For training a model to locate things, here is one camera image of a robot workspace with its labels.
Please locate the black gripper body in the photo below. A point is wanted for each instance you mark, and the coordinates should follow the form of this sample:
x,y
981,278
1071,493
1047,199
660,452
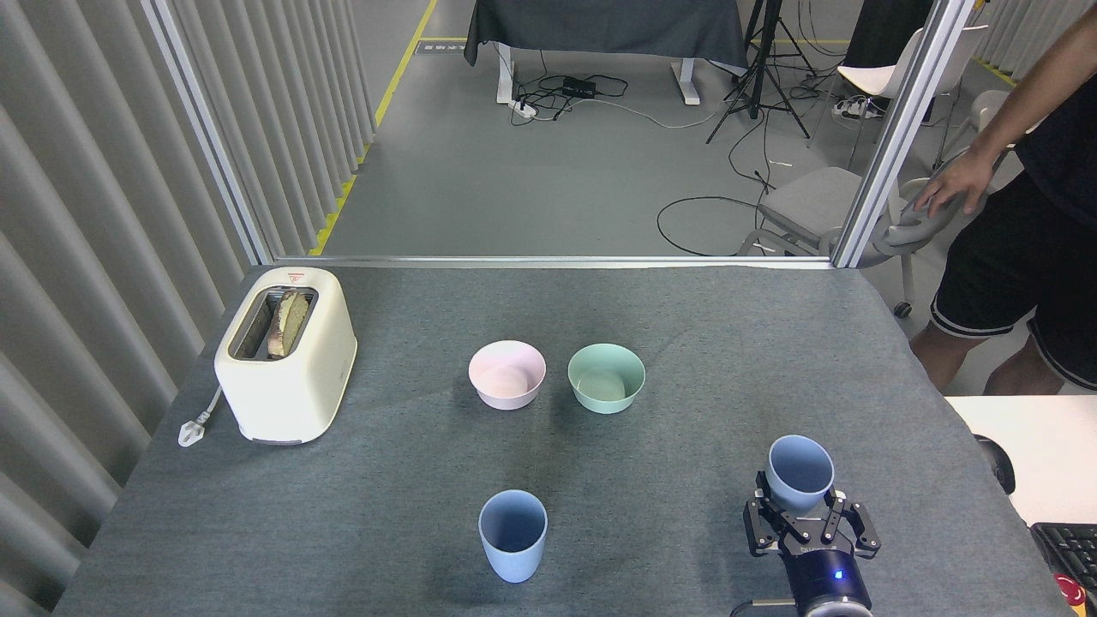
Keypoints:
x,y
827,578

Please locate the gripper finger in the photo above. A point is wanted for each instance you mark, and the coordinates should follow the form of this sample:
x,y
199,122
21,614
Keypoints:
x,y
763,531
861,531

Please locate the blue plastic cup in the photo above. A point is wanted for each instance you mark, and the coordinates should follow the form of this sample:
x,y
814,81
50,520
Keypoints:
x,y
512,557
801,471

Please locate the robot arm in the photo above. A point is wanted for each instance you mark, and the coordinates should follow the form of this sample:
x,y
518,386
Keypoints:
x,y
836,612

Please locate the person's right forearm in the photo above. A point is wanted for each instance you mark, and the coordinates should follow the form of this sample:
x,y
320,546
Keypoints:
x,y
1037,94

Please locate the person's right hand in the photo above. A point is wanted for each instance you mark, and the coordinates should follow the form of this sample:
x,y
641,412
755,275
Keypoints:
x,y
956,184

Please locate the black computer mouse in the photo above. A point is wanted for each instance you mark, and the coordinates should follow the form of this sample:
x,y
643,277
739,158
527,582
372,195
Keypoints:
x,y
998,467

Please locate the white desk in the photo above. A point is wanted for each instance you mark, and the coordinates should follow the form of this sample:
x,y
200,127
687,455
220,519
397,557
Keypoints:
x,y
1046,446

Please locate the black keyboard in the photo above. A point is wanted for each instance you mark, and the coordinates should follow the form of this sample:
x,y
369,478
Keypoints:
x,y
1071,548

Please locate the green bowl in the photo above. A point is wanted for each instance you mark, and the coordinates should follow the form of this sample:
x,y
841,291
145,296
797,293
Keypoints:
x,y
604,390

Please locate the red round button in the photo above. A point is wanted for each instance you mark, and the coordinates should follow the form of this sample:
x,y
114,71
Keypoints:
x,y
1071,591

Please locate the grey felt table cloth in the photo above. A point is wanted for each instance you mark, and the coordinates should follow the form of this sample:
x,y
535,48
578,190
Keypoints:
x,y
548,463

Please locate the pink bowl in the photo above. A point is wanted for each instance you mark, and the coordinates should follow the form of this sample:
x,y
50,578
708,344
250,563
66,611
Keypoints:
x,y
506,386

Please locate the person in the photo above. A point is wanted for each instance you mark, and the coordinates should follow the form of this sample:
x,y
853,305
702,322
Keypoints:
x,y
1028,240

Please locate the white plastic chair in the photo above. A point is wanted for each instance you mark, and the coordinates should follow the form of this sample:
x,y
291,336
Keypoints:
x,y
874,77

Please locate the black tripod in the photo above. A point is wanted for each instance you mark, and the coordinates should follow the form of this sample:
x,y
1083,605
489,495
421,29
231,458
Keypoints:
x,y
758,60

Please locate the black power adapter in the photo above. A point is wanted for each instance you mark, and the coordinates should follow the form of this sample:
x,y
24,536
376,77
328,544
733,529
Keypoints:
x,y
579,86

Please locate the white power strip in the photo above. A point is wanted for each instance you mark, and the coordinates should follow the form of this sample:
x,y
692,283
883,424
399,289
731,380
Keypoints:
x,y
524,109

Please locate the cream white toaster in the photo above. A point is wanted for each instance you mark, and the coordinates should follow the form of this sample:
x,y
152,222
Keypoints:
x,y
291,398

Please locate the bread slice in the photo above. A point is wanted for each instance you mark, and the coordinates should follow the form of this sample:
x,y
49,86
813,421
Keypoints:
x,y
291,321

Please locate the table with dark cloth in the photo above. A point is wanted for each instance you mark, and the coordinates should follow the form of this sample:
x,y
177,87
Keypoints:
x,y
600,21

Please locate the grey swivel chair white frame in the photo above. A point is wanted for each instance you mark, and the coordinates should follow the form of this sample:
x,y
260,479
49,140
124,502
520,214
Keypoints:
x,y
994,107
810,201

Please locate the silver aluminium rail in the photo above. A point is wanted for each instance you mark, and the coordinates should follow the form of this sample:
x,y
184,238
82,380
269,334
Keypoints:
x,y
548,262

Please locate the silver aluminium post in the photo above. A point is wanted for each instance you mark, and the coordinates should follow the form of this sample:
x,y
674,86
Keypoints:
x,y
210,137
900,128

